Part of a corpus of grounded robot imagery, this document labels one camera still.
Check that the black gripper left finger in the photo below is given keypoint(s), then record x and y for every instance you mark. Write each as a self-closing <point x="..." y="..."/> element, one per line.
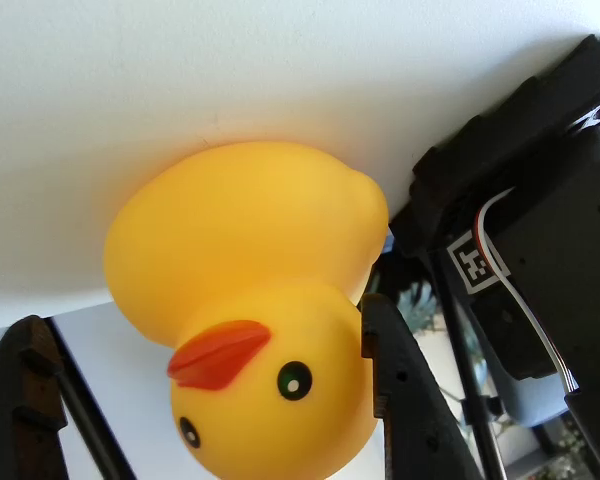
<point x="15" y="400"/>

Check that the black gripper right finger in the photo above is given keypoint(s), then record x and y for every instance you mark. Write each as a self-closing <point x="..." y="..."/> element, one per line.
<point x="415" y="415"/>

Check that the yellow rubber duck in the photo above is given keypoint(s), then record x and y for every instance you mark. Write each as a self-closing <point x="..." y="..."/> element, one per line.
<point x="240" y="240"/>

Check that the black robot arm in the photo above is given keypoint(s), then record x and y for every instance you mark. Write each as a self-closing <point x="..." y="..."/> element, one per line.
<point x="555" y="250"/>

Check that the thin black rod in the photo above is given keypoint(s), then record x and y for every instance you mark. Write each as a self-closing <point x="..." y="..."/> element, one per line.
<point x="90" y="398"/>
<point x="461" y="340"/>

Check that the green plant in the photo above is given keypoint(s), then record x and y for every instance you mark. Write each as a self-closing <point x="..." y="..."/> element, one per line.
<point x="420" y="300"/>

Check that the pale blue rounded object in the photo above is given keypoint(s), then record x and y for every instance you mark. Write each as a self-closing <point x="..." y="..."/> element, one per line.
<point x="530" y="400"/>

